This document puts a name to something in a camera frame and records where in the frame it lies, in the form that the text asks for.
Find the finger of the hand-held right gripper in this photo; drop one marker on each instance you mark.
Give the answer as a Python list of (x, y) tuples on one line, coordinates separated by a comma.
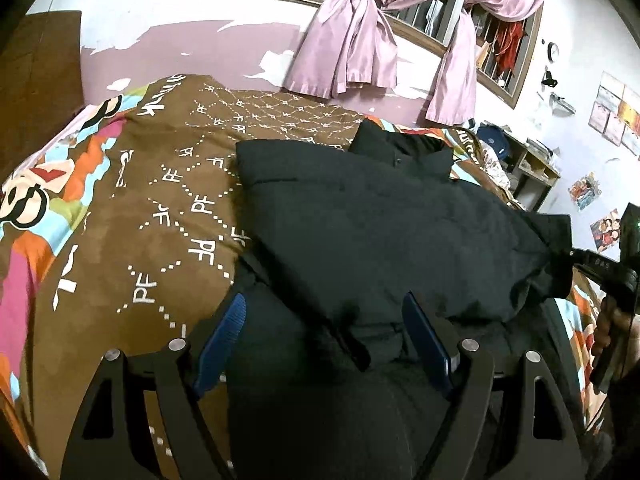
[(600, 266)]

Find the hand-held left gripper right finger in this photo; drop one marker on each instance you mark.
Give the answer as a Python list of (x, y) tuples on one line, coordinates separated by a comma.
[(430, 345)]

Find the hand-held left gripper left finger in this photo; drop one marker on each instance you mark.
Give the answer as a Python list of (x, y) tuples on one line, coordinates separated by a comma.
[(220, 342)]

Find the black padded jacket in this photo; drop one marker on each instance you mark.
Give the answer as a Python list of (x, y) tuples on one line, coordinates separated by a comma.
[(375, 220)]

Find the person's right hand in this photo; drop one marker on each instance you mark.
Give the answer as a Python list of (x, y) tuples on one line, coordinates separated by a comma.
[(612, 330)]

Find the wooden desk shelf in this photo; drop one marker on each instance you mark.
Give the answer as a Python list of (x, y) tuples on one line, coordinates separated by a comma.
[(532, 170)]

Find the stack of books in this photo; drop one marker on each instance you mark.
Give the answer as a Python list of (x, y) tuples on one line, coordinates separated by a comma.
[(537, 147)]

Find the floral quilt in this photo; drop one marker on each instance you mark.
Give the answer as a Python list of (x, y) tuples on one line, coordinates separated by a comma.
[(492, 167)]

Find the dark blue cap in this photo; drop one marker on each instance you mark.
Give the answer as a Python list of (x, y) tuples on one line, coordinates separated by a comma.
[(492, 140)]

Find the brown printed blanket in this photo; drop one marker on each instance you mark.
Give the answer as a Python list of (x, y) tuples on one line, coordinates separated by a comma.
[(150, 170)]

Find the red hanging cloth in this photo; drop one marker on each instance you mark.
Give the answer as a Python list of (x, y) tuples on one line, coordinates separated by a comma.
[(507, 45)]

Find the pink knotted curtain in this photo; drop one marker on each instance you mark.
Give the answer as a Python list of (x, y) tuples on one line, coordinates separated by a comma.
[(457, 75), (345, 45)]

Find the wooden framed barred window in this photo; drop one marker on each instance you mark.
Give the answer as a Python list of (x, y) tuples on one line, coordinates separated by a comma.
[(425, 17)]

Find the brown wooden headboard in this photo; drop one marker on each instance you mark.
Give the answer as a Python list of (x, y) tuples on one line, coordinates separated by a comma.
[(40, 70)]

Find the colourful wall poster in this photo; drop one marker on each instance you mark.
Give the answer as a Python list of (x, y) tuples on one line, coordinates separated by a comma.
[(606, 230), (584, 191)]

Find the cluster of wall pictures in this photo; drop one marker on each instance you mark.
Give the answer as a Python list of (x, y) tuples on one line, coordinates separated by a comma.
[(612, 110)]

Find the small metal wall rack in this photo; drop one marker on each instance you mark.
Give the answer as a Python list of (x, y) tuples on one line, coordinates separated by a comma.
[(562, 102)]

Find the black wall hook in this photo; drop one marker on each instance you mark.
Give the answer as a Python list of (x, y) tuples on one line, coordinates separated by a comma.
[(550, 77)]

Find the round wall clock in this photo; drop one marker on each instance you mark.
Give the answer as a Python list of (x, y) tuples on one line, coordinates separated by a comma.
[(553, 51)]

